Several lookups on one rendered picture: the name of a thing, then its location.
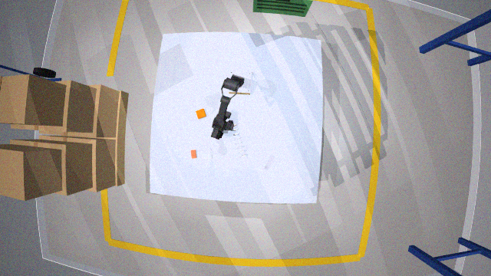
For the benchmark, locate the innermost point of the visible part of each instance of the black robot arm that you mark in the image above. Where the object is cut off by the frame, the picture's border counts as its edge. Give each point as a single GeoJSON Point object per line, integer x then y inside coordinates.
{"type": "Point", "coordinates": [219, 122]}

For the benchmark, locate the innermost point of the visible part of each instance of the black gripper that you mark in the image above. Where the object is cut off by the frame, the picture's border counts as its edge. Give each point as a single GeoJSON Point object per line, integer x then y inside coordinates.
{"type": "Point", "coordinates": [228, 114]}

